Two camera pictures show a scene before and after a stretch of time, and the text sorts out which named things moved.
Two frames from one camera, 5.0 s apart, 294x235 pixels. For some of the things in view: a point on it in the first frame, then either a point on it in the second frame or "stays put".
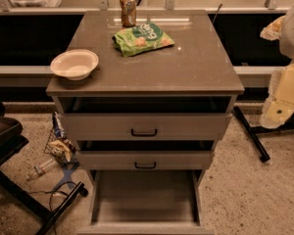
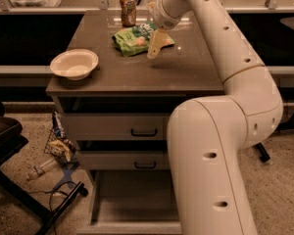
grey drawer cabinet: (148, 118) stays put
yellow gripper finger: (272, 31) → (161, 18)
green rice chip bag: (140, 38) stays put
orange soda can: (127, 5) stays put
